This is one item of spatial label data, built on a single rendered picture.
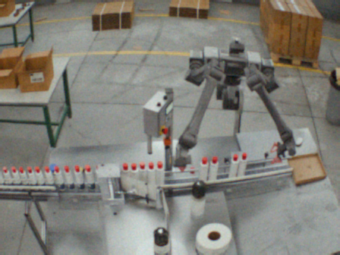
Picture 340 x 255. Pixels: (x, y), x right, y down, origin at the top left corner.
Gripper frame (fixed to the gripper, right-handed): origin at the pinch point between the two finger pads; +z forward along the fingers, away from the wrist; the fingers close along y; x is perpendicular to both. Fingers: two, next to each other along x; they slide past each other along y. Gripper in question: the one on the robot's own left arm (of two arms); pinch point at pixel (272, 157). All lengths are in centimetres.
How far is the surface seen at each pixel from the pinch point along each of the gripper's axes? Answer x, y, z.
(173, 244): -27, 50, 58
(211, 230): -19, 46, 34
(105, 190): -69, 20, 74
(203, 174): -19.9, -3.9, 43.0
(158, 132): -64, -1, 32
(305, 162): 53, -28, 2
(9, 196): -119, 25, 141
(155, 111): -74, -2, 21
